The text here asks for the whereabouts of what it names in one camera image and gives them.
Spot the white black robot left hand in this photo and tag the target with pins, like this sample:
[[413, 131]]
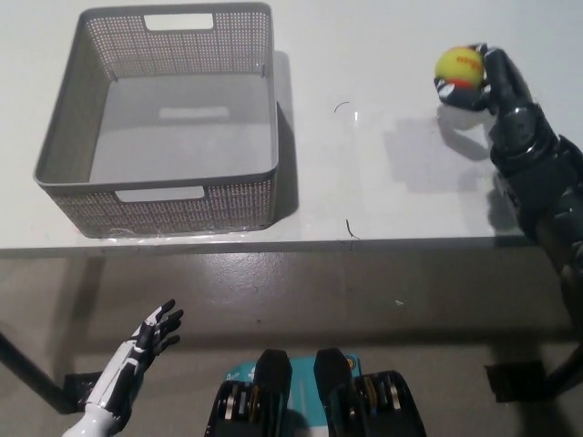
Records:
[[136, 355]]

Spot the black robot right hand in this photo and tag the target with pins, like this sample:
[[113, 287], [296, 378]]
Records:
[[519, 127]]

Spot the yellow orange tennis ball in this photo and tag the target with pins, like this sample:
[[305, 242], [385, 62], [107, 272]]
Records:
[[457, 66]]

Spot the grey translucent tape patch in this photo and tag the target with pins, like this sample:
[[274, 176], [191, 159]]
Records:
[[423, 159]]

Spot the black metal table leg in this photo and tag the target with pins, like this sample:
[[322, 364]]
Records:
[[32, 371], [569, 368]]

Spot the clear plastic table sheet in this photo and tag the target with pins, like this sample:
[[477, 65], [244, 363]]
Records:
[[387, 205]]

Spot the grey perforated plastic basket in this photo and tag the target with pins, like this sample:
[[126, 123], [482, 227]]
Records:
[[182, 132]]

